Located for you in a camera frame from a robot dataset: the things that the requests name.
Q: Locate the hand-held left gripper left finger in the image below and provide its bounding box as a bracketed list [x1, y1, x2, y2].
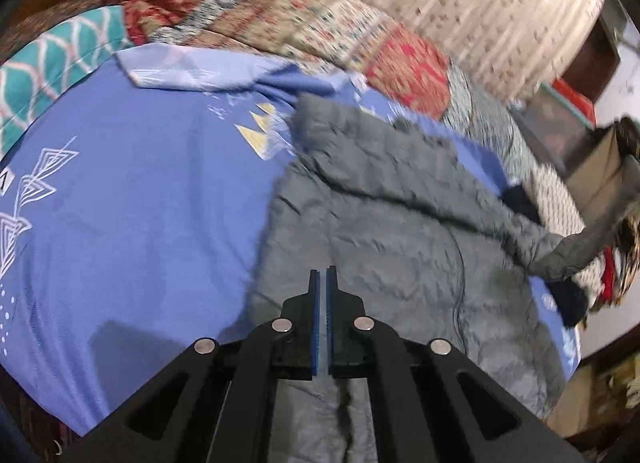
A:
[59, 269, 321, 463]

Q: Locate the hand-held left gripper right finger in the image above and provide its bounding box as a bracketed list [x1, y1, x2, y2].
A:
[326, 266, 587, 463]

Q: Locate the grey quilted jacket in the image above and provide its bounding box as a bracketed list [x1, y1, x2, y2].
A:
[200, 93, 601, 463]

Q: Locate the blue patterned bed sheet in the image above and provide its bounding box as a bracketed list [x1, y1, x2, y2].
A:
[0, 42, 583, 436]

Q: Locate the dark navy cloth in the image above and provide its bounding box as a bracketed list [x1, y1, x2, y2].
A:
[500, 183, 591, 329]

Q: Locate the white dotted cloth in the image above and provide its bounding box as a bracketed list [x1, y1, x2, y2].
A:
[530, 163, 631, 314]

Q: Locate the red beige patterned quilt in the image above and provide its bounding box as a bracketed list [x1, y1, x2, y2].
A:
[0, 0, 526, 184]

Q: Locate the brown cardboard box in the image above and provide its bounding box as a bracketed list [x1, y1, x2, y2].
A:
[565, 126, 640, 239]

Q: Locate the dark wooden cabinet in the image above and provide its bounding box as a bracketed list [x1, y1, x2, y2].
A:
[512, 8, 623, 169]

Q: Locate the cream patterned curtain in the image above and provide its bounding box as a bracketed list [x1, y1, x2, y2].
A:
[185, 0, 608, 104]

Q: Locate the teal white patterned pillow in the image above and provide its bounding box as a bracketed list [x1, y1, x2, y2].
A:
[0, 6, 136, 154]

